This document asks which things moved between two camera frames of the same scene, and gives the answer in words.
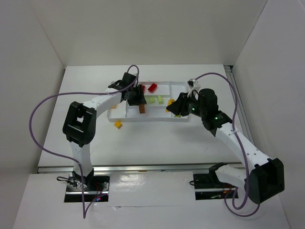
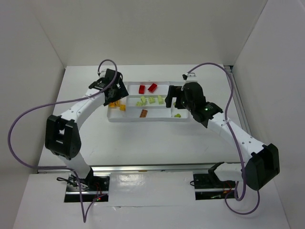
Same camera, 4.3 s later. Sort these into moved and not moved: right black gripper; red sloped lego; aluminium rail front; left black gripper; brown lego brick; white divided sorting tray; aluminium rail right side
Moved: left black gripper; right black gripper; brown lego brick
Not moved: red sloped lego; white divided sorting tray; aluminium rail front; aluminium rail right side
